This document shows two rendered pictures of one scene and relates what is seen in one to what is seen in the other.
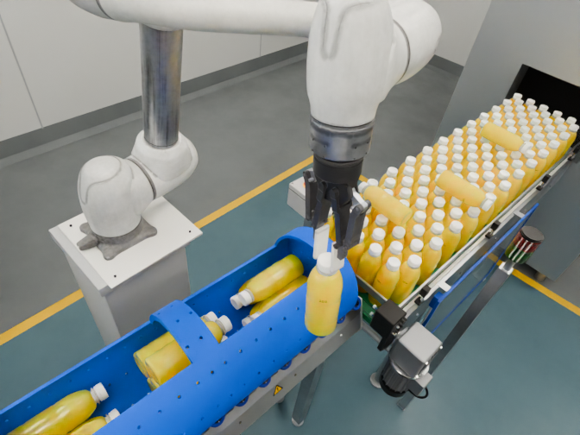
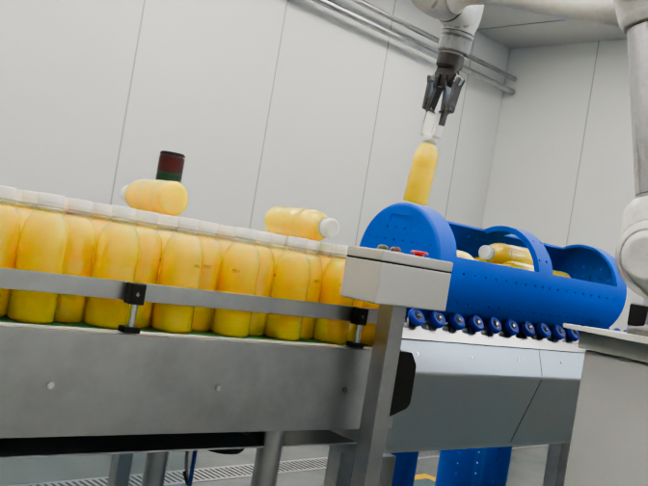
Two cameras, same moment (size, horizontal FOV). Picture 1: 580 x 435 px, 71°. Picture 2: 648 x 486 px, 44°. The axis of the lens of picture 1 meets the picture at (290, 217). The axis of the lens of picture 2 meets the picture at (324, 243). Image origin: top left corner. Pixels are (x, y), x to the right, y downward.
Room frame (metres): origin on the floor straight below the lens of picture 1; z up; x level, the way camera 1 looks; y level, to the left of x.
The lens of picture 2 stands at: (2.72, -0.03, 1.07)
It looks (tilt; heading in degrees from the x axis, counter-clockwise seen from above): 1 degrees up; 188
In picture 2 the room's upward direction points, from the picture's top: 9 degrees clockwise
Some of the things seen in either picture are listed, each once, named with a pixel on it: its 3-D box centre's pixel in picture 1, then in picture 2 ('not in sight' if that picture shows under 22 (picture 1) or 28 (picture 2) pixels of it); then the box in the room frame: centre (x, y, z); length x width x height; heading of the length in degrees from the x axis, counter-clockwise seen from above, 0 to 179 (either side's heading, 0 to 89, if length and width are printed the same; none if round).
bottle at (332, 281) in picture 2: not in sight; (337, 297); (1.10, -0.20, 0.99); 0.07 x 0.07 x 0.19
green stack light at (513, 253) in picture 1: (520, 250); (168, 182); (0.85, -0.69, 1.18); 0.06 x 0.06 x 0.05
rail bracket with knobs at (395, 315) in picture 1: (386, 318); not in sight; (0.71, -0.34, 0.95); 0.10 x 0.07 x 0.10; 48
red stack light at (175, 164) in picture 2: (527, 240); (171, 165); (0.85, -0.69, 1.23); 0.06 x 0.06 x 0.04
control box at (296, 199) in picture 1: (316, 190); (397, 278); (1.16, -0.08, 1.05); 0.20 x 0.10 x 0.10; 138
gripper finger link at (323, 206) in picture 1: (324, 203); (446, 94); (0.51, -0.05, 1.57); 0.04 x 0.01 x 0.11; 134
